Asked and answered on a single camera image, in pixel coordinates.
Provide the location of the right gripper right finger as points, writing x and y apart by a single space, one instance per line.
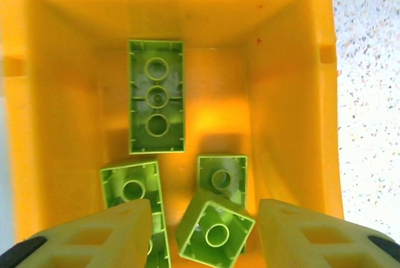
281 243

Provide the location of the yellow plastic bin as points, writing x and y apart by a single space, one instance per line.
281 93

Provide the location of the long green lego brick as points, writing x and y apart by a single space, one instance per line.
134 172
156 143

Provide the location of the small green lego brick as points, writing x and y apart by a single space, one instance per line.
231 168
200 215

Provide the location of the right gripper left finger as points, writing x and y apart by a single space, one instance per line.
125 249

